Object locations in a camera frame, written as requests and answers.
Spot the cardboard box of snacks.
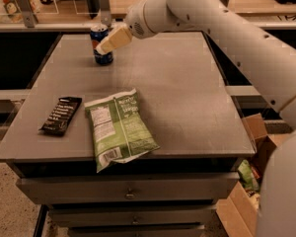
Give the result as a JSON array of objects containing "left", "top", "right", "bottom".
[{"left": 217, "top": 114, "right": 292, "bottom": 237}]

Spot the green jalapeno chip bag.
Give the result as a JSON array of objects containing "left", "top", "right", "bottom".
[{"left": 84, "top": 89, "right": 160, "bottom": 172}]

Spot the grey drawer cabinet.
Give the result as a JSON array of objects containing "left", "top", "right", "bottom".
[{"left": 0, "top": 33, "right": 254, "bottom": 237}]

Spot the top drawer with knob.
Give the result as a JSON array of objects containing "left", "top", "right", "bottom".
[{"left": 17, "top": 172, "right": 238, "bottom": 204}]

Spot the green snack bag in box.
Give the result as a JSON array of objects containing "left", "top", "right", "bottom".
[{"left": 238, "top": 160, "right": 261, "bottom": 193}]

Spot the blue pepsi can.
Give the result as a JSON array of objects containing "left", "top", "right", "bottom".
[{"left": 90, "top": 24, "right": 113, "bottom": 65}]

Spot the middle drawer with knob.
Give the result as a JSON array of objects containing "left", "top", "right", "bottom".
[{"left": 49, "top": 204, "right": 216, "bottom": 228}]

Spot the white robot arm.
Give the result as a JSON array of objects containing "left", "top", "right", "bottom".
[{"left": 97, "top": 0, "right": 296, "bottom": 237}]

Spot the drawer with knob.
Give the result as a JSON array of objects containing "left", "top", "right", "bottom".
[
  {"left": 49, "top": 204, "right": 216, "bottom": 228},
  {"left": 17, "top": 172, "right": 238, "bottom": 204}
]

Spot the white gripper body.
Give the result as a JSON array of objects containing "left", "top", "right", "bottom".
[{"left": 125, "top": 0, "right": 187, "bottom": 40}]

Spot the black snack bar wrapper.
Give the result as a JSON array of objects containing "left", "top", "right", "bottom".
[{"left": 40, "top": 97, "right": 82, "bottom": 136}]

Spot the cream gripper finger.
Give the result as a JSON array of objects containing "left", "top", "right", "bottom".
[{"left": 96, "top": 26, "right": 132, "bottom": 55}]

